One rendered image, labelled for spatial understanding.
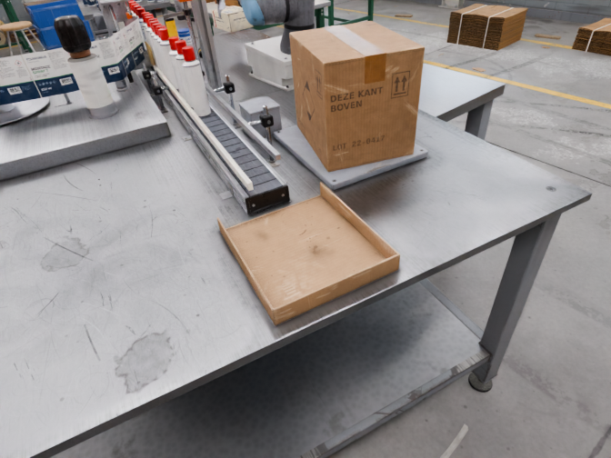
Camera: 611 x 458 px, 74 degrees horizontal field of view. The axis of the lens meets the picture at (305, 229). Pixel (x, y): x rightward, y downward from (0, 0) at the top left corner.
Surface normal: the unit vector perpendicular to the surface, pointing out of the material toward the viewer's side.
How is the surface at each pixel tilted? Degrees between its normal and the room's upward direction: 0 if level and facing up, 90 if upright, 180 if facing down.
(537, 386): 0
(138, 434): 1
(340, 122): 90
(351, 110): 90
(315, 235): 0
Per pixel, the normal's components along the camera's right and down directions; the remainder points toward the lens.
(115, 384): -0.07, -0.78
